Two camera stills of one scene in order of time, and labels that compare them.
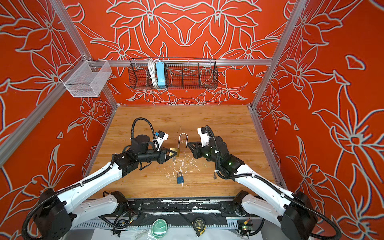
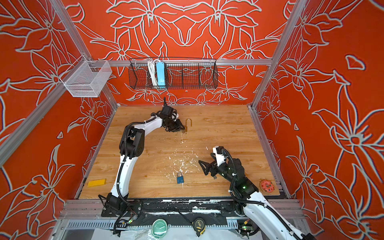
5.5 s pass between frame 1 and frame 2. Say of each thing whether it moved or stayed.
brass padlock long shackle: moved
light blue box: stayed
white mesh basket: stayed
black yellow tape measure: stayed
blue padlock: stayed
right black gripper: moved
